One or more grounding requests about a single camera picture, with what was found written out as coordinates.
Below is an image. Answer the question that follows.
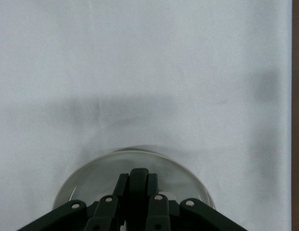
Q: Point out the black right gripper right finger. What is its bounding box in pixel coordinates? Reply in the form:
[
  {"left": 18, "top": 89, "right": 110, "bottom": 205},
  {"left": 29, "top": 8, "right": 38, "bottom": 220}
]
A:
[{"left": 147, "top": 172, "right": 245, "bottom": 231}]

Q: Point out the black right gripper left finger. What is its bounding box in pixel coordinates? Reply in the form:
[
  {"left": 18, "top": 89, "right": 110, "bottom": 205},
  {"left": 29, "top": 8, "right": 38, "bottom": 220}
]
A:
[{"left": 18, "top": 172, "right": 130, "bottom": 231}]

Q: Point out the gray plate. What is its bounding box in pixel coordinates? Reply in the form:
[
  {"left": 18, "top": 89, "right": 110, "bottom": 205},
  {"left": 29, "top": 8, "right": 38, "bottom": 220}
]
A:
[{"left": 52, "top": 150, "right": 215, "bottom": 209}]

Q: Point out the white cloth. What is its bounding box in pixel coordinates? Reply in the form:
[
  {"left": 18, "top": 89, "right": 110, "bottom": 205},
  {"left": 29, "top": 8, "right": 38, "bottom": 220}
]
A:
[{"left": 0, "top": 0, "right": 294, "bottom": 231}]

